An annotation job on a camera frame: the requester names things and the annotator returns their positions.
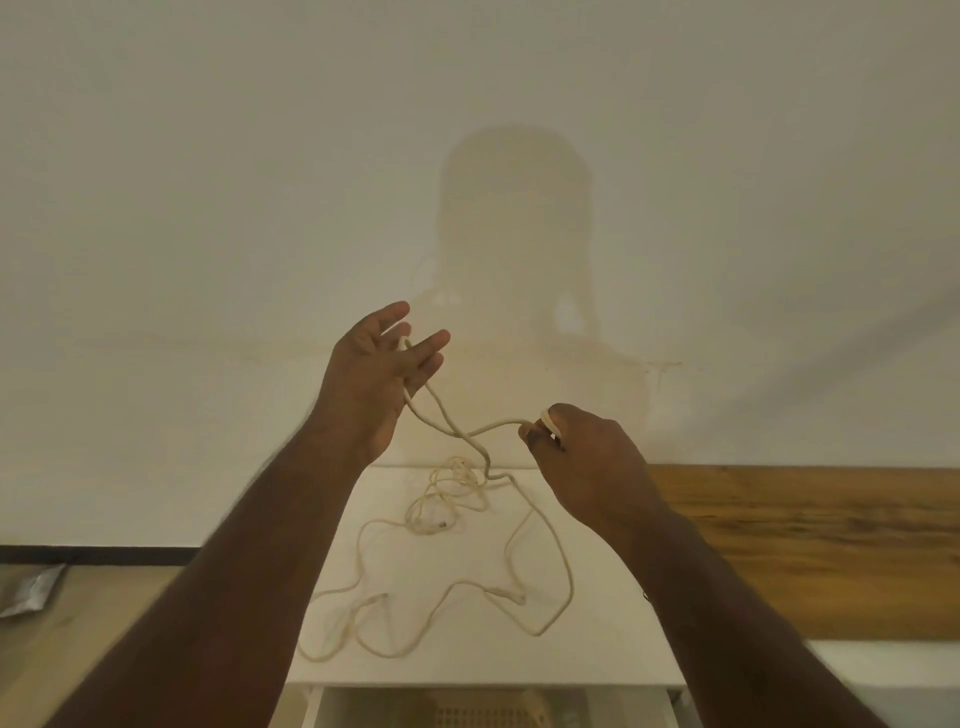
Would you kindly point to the brown wooden board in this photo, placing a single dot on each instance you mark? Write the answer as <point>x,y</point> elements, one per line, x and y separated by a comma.
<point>810,547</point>

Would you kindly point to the person's left thumb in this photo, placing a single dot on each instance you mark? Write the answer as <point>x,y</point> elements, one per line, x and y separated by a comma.
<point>391,316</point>

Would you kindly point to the silver foil packet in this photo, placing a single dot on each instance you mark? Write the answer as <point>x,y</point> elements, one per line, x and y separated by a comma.
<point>28,591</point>

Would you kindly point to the beige plastic basket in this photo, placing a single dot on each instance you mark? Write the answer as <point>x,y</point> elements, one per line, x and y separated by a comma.
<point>487,711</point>

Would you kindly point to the person's left hand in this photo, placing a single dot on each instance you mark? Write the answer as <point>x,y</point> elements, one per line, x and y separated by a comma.
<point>360,390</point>

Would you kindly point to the white table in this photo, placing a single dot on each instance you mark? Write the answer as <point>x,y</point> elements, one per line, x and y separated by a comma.
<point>465,660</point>

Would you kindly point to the person's right fingers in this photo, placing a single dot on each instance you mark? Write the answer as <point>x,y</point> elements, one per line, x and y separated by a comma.
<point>547,431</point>

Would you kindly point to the person's right hand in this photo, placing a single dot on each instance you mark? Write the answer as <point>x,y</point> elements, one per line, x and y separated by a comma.
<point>600,472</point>

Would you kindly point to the person's right forearm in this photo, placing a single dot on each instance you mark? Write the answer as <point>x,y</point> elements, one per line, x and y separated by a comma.
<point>712,622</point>

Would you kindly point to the person's left forearm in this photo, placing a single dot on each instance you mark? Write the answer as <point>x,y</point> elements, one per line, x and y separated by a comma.
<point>247,570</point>

